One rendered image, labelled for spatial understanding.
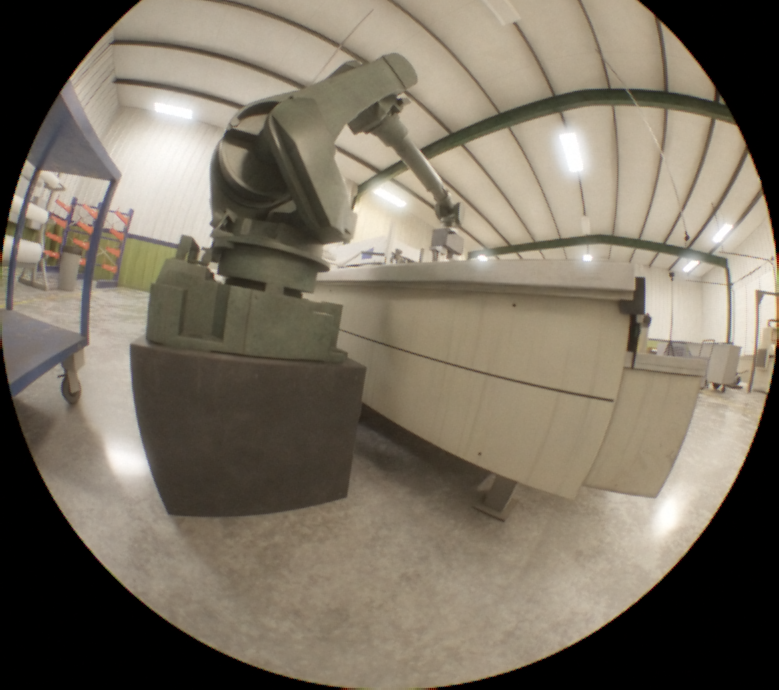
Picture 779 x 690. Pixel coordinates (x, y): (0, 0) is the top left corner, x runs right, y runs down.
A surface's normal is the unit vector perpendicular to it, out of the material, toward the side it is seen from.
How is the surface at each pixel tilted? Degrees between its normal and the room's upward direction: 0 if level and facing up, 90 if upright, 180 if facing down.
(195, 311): 90
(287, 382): 90
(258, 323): 90
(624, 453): 90
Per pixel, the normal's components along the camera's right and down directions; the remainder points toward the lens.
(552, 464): -0.73, -0.16
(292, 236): 0.70, 0.08
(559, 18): -0.21, 0.98
